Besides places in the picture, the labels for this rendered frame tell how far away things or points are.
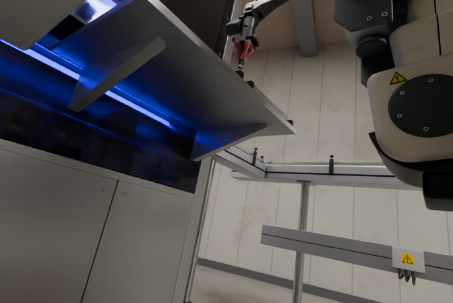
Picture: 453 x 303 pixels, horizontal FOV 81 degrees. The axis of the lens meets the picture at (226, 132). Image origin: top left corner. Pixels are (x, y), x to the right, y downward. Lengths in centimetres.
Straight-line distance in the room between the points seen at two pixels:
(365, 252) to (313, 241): 27
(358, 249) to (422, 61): 123
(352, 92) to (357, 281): 209
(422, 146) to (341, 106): 313
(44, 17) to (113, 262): 70
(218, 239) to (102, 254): 263
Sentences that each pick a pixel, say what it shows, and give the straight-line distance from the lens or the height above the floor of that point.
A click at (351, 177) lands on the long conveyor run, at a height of 87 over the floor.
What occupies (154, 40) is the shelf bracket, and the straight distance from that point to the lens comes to 62.
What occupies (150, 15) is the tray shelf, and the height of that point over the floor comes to 86.
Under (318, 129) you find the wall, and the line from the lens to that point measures 347.
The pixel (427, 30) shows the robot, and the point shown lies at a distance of 57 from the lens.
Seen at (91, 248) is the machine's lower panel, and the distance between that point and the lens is 92.
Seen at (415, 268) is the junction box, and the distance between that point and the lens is 156.
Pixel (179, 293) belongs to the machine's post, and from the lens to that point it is 120.
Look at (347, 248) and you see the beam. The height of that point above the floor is 50.
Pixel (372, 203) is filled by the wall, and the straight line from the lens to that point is 327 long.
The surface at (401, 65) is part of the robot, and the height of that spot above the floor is 81.
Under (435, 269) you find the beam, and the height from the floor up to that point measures 48.
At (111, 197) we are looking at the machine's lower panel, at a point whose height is 52.
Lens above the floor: 51
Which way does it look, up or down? 19 degrees up
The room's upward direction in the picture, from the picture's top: 10 degrees clockwise
